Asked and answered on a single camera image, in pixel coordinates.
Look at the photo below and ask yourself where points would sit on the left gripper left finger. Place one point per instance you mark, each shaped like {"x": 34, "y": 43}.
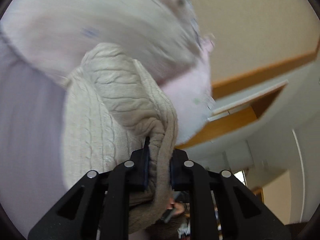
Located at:
{"x": 97, "y": 206}

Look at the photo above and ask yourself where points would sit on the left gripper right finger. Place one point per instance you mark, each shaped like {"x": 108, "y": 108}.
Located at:
{"x": 221, "y": 206}

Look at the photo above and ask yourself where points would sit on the cream cable-knit sweater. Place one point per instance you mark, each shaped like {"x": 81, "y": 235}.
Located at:
{"x": 112, "y": 104}

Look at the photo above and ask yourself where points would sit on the person's right hand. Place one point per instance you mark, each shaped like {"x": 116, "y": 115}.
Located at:
{"x": 177, "y": 208}

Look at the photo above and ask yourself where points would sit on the lavender bed sheet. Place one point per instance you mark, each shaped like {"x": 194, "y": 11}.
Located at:
{"x": 31, "y": 127}

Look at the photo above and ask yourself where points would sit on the wooden white wardrobe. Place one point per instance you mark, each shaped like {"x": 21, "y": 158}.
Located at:
{"x": 271, "y": 132}

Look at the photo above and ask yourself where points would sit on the pink flower-print pillow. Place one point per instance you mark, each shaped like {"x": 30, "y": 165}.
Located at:
{"x": 191, "y": 96}

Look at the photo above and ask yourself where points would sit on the pink tree-print pillow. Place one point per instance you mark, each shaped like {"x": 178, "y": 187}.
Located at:
{"x": 54, "y": 35}

